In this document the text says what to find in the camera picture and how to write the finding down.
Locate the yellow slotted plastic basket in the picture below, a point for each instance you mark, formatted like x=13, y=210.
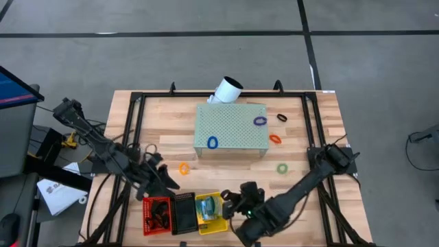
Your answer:
x=216, y=228

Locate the grey floor stand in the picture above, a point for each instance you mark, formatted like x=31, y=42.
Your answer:
x=432, y=132

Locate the black computer mouse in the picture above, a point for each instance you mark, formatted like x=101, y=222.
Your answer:
x=8, y=226

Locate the white cylindrical tube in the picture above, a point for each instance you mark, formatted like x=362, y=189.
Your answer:
x=226, y=91

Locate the white paper sheets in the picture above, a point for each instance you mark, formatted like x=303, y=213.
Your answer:
x=58, y=197

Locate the small white paper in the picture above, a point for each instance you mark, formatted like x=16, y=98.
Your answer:
x=72, y=168

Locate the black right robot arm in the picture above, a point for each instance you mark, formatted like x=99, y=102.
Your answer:
x=302, y=185

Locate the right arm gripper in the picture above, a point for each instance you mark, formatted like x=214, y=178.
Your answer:
x=250, y=200

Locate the computer monitor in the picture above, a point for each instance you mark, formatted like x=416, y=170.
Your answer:
x=13, y=91

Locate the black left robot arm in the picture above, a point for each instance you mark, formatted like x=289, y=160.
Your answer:
x=99, y=144

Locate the white tape roll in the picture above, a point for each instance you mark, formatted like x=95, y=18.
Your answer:
x=79, y=199

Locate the black aluminium table frame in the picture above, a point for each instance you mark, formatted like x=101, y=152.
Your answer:
x=164, y=94

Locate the black desk bar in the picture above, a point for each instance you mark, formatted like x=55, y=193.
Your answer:
x=58, y=173

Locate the grey desk cabinet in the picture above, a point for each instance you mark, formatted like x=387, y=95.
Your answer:
x=17, y=137

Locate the dark grey desk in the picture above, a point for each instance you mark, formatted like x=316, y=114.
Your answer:
x=27, y=206

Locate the black slotted plastic basket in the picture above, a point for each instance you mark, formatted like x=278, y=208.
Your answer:
x=183, y=214

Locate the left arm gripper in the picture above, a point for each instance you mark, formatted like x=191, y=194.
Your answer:
x=151, y=171

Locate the red slotted plastic basket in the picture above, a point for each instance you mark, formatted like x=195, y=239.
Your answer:
x=145, y=206

